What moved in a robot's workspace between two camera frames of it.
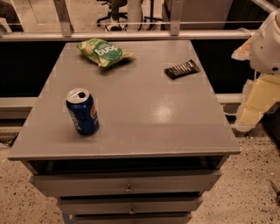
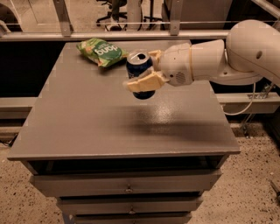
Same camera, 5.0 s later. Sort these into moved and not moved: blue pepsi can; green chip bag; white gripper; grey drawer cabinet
Moved: white gripper; blue pepsi can
Not moved: green chip bag; grey drawer cabinet
